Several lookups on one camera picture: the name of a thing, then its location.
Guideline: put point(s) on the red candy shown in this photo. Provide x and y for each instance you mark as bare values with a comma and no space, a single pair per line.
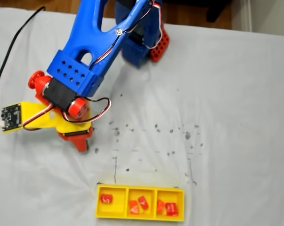
143,203
172,209
106,199

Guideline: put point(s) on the orange candy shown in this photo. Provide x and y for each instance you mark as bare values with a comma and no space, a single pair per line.
133,207
160,206

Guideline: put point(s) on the yellow three-compartment box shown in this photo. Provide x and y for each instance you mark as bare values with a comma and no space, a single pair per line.
137,218

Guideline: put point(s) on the white plastic table cover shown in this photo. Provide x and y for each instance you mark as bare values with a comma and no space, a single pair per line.
226,94

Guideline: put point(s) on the circuit board camera, yellow mount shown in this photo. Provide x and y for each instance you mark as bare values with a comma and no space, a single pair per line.
12,117

